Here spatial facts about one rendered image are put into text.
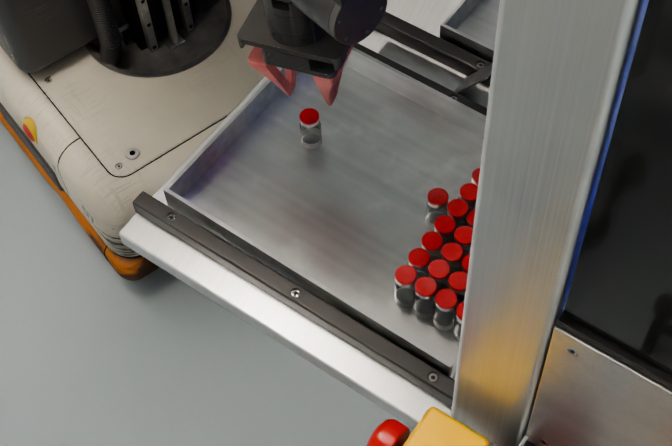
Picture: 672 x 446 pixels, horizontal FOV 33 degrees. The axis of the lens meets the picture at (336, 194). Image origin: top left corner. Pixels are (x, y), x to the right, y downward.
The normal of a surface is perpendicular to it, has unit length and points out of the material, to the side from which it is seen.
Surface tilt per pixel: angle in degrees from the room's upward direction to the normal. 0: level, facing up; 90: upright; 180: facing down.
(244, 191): 0
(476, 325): 90
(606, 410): 90
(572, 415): 90
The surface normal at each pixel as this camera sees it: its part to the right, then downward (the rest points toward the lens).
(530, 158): -0.58, 0.69
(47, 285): -0.04, -0.56
